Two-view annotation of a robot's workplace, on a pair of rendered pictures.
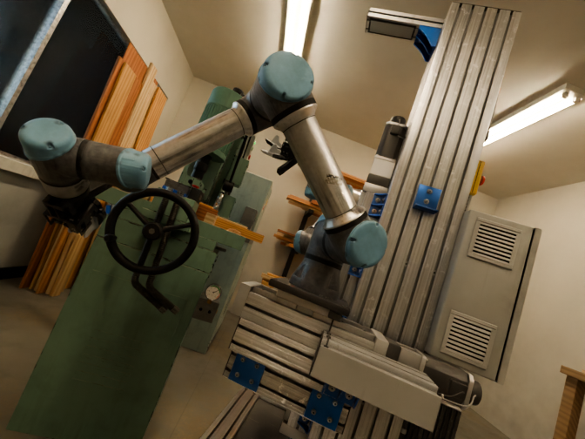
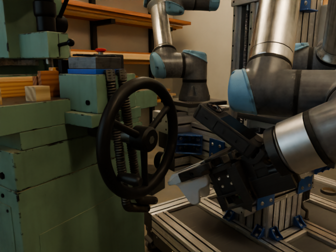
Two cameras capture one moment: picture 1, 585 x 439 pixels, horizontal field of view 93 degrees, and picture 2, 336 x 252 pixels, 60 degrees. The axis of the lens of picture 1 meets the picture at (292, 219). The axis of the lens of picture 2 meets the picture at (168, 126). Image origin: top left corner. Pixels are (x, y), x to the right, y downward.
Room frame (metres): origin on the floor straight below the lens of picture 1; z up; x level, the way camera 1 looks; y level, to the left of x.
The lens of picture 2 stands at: (0.43, 0.86, 0.98)
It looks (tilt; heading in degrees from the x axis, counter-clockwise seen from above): 12 degrees down; 315
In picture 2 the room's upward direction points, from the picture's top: straight up
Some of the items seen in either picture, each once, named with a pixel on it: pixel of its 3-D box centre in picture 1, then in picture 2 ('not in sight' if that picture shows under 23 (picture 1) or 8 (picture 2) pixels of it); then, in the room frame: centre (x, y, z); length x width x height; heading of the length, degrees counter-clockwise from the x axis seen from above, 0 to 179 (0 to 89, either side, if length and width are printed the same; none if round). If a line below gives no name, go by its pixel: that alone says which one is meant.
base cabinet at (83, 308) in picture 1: (138, 321); (42, 245); (1.40, 0.51, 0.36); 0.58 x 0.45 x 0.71; 11
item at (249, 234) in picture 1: (202, 217); (76, 84); (1.30, 0.39, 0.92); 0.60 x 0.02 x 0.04; 101
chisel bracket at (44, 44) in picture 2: (192, 188); (44, 48); (1.30, 0.49, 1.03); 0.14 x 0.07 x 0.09; 11
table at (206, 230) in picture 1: (175, 219); (77, 105); (1.18, 0.46, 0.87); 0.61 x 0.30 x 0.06; 101
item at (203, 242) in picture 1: (171, 229); (66, 122); (1.22, 0.47, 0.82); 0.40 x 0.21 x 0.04; 101
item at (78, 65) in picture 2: (184, 190); (99, 62); (1.09, 0.44, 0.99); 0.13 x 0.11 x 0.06; 101
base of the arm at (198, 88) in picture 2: not in sight; (194, 89); (1.33, -0.23, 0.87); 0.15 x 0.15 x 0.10
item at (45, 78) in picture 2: (187, 207); (79, 82); (1.20, 0.44, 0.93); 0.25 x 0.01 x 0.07; 101
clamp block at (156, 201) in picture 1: (175, 206); (98, 91); (1.09, 0.44, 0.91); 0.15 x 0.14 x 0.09; 101
